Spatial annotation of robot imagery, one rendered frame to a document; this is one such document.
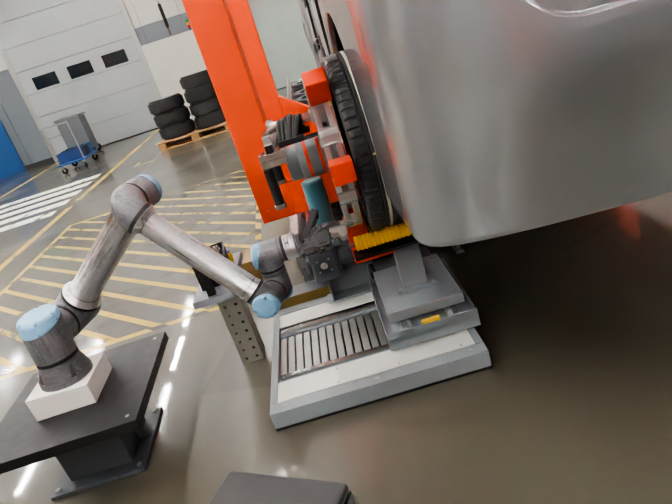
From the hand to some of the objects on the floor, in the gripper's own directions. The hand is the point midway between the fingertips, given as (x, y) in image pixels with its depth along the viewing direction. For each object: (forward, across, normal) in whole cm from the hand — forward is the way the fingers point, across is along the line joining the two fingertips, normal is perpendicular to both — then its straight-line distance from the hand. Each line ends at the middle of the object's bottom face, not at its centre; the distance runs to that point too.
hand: (350, 222), depth 194 cm
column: (-61, -73, -17) cm, 96 cm away
